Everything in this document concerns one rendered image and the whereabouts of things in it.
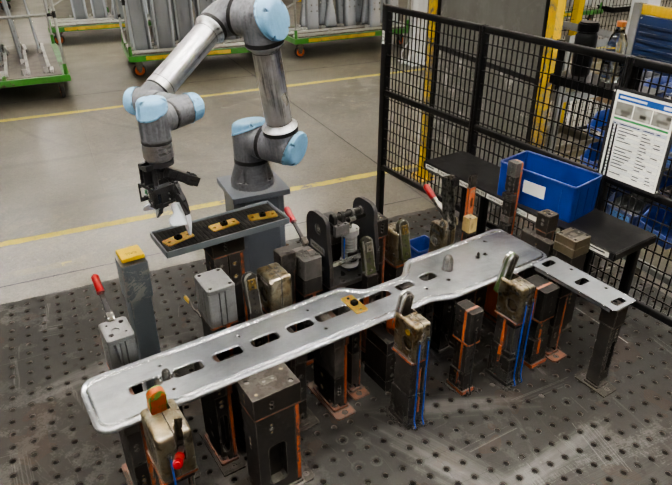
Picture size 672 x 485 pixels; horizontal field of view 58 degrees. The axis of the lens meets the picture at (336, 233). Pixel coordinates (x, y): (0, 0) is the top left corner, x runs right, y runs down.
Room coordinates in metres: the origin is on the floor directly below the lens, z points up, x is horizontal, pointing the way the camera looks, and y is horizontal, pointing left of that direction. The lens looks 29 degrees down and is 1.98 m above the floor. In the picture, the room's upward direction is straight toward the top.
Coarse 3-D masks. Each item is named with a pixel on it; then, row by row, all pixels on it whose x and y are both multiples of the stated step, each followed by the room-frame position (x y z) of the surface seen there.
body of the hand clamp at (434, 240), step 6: (432, 222) 1.77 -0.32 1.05; (438, 222) 1.76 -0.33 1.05; (432, 228) 1.77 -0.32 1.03; (438, 228) 1.74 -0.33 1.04; (444, 228) 1.73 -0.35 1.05; (450, 228) 1.75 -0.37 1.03; (432, 234) 1.76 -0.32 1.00; (438, 234) 1.74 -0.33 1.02; (444, 234) 1.73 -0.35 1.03; (450, 234) 1.74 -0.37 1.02; (432, 240) 1.77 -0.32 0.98; (438, 240) 1.74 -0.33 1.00; (444, 240) 1.73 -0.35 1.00; (450, 240) 1.74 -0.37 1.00; (432, 246) 1.76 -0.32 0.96; (438, 246) 1.74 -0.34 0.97; (444, 246) 1.73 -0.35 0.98; (432, 276) 1.76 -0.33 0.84; (426, 288) 1.77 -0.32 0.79
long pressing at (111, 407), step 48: (480, 240) 1.73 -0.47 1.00; (336, 288) 1.45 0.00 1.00; (384, 288) 1.45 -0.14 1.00; (432, 288) 1.45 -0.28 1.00; (480, 288) 1.47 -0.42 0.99; (240, 336) 1.23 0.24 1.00; (288, 336) 1.23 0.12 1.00; (336, 336) 1.24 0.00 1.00; (96, 384) 1.06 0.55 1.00; (192, 384) 1.06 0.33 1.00
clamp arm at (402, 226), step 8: (400, 224) 1.65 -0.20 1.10; (408, 224) 1.67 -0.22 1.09; (400, 232) 1.65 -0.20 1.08; (408, 232) 1.66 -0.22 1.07; (400, 240) 1.64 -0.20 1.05; (408, 240) 1.66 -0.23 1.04; (400, 248) 1.64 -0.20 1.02; (408, 248) 1.65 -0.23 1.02; (400, 256) 1.64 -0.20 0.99; (408, 256) 1.65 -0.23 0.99
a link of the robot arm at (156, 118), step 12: (144, 96) 1.46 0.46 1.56; (156, 96) 1.46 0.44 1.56; (144, 108) 1.40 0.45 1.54; (156, 108) 1.41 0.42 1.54; (168, 108) 1.45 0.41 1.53; (144, 120) 1.40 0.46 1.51; (156, 120) 1.41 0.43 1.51; (168, 120) 1.43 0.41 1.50; (144, 132) 1.40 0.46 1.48; (156, 132) 1.40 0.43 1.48; (168, 132) 1.43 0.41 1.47; (144, 144) 1.41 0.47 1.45; (156, 144) 1.40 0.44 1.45
